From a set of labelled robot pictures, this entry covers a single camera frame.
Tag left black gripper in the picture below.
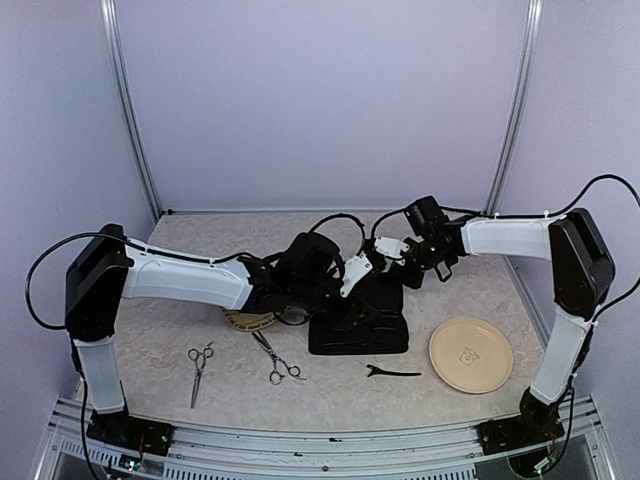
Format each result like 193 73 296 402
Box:
291 268 379 331

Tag black zippered tool case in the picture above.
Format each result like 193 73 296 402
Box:
308 273 409 356

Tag black hair clip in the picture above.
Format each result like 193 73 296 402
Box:
365 364 422 378

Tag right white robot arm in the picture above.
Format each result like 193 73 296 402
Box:
402 196 616 405

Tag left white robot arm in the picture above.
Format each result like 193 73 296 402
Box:
64 224 373 445

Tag silver thinning scissors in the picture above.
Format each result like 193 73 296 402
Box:
251 331 306 385

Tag beige round plate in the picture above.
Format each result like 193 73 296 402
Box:
429 317 514 395

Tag woven bamboo tray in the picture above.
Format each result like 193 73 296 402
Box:
221 309 277 332

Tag silver scissors left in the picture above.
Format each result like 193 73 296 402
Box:
188 341 214 409

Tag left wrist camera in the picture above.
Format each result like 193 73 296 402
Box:
340 252 386 298

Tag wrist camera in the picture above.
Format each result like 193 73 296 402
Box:
340 252 386 298
372 236 410 263

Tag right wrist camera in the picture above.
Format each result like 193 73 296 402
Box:
372 236 410 263

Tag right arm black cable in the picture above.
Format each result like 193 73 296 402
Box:
444 173 640 321

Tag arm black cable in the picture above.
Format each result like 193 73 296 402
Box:
25 232 151 331
444 173 640 321

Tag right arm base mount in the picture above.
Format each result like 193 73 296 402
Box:
476 386 574 455

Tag front aluminium rail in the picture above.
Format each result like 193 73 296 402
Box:
30 397 621 479

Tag right aluminium frame post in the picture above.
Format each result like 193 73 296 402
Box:
484 0 544 214

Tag aluminium frame post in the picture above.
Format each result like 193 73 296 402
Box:
100 0 163 221
484 0 544 214

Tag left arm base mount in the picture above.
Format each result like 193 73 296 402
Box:
86 411 175 457

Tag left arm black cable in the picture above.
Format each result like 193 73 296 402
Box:
25 232 151 331

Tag left aluminium frame post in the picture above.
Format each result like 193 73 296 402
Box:
100 0 163 221

